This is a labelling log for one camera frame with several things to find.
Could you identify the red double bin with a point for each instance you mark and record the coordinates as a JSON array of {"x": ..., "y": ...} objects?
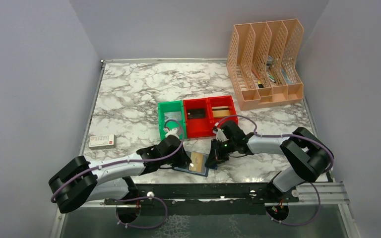
[{"x": 203, "y": 127}]

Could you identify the red pencil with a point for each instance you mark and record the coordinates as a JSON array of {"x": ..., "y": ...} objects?
[{"x": 258, "y": 77}]

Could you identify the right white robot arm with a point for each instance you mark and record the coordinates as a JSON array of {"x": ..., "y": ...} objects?
[{"x": 308, "y": 157}]

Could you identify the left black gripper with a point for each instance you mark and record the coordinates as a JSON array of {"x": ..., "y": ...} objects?
[{"x": 183, "y": 160}]

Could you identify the silver VIP card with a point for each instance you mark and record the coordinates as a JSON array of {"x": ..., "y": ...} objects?
[{"x": 173, "y": 115}]

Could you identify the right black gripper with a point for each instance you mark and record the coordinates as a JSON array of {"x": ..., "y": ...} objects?
[{"x": 216, "y": 155}]

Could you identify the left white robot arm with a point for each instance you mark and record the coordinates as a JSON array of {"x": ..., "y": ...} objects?
[{"x": 81, "y": 180}]

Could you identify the gold striped card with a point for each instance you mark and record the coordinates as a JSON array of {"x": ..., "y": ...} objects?
[{"x": 220, "y": 112}]

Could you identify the navy blue card holder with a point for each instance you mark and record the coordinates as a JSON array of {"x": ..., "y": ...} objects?
[{"x": 203, "y": 174}]

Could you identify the peach desk file organizer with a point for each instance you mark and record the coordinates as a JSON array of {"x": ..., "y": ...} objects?
[{"x": 261, "y": 63}]

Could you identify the white red small box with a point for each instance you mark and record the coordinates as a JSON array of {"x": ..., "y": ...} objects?
[{"x": 102, "y": 141}]

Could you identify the green marker pen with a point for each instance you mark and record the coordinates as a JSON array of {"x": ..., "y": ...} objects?
[{"x": 272, "y": 79}]

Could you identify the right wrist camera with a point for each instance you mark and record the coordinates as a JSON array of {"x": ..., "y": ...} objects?
[{"x": 220, "y": 136}]

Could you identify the round grey tin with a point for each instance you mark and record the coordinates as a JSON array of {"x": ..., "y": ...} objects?
[{"x": 269, "y": 62}]

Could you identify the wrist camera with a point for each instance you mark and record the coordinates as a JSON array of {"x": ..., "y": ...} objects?
[
  {"x": 220, "y": 136},
  {"x": 177, "y": 132}
]

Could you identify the black card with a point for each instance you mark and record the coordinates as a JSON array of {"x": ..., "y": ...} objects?
[{"x": 196, "y": 113}]

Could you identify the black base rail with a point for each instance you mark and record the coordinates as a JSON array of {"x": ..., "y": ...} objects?
[{"x": 193, "y": 199}]

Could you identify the green plastic bin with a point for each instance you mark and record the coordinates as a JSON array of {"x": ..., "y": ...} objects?
[{"x": 171, "y": 106}]

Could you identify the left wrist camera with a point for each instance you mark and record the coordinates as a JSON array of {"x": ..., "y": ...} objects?
[{"x": 177, "y": 132}]

